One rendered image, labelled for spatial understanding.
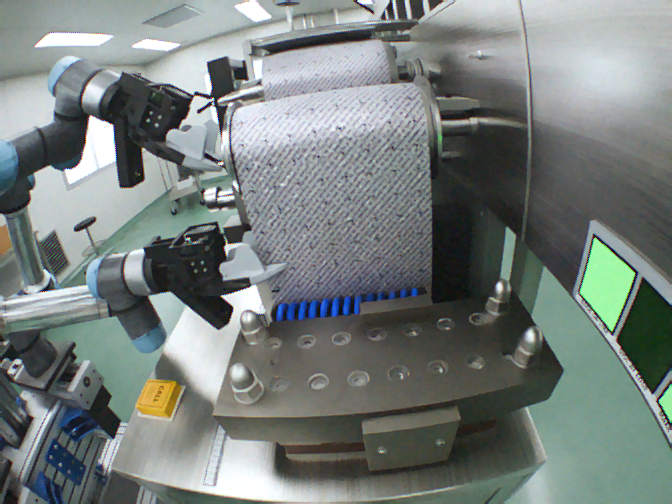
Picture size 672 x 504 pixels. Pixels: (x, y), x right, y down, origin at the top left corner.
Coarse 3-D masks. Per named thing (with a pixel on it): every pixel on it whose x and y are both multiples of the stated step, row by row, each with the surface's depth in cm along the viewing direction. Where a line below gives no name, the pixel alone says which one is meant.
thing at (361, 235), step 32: (256, 192) 39; (288, 192) 39; (320, 192) 39; (352, 192) 39; (384, 192) 39; (416, 192) 39; (256, 224) 41; (288, 224) 41; (320, 224) 41; (352, 224) 41; (384, 224) 41; (416, 224) 41; (288, 256) 44; (320, 256) 43; (352, 256) 43; (384, 256) 43; (416, 256) 43; (288, 288) 46; (320, 288) 46; (352, 288) 46; (384, 288) 46
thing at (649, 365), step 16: (640, 304) 13; (656, 304) 12; (640, 320) 13; (656, 320) 11; (624, 336) 15; (640, 336) 13; (656, 336) 11; (640, 352) 13; (656, 352) 11; (640, 368) 13; (656, 368) 11; (656, 384) 11
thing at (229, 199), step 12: (228, 192) 48; (228, 204) 48; (240, 204) 48; (240, 216) 49; (228, 228) 50; (240, 228) 50; (228, 240) 51; (240, 240) 51; (264, 288) 56; (264, 300) 57
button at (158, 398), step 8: (152, 384) 48; (160, 384) 48; (168, 384) 48; (176, 384) 48; (144, 392) 46; (152, 392) 46; (160, 392) 46; (168, 392) 46; (176, 392) 48; (144, 400) 45; (152, 400) 45; (160, 400) 45; (168, 400) 45; (176, 400) 47; (144, 408) 43; (152, 408) 43; (160, 408) 43; (168, 408) 44; (160, 416) 44; (168, 416) 44
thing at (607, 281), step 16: (592, 256) 19; (608, 256) 17; (592, 272) 19; (608, 272) 17; (624, 272) 15; (592, 288) 19; (608, 288) 17; (624, 288) 15; (592, 304) 19; (608, 304) 17; (608, 320) 17
